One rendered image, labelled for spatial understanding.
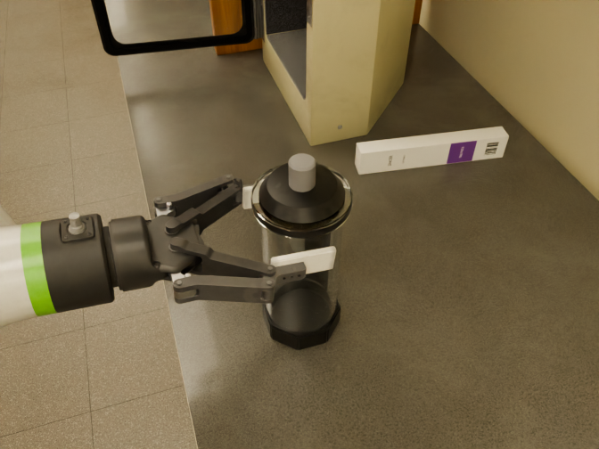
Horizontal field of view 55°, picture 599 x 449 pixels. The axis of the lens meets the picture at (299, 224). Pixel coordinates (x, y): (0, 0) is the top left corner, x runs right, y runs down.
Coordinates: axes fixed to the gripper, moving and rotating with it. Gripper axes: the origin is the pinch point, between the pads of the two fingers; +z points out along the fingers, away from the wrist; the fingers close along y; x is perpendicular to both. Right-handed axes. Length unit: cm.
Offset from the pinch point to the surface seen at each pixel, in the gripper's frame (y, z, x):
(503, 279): -3.0, 31.2, 15.1
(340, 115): 34.7, 20.4, 10.5
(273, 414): -12.1, -5.6, 18.5
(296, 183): -1.1, -1.4, -7.0
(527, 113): 31, 58, 13
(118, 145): 177, -15, 114
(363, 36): 34.7, 22.1, -4.1
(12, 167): 176, -60, 118
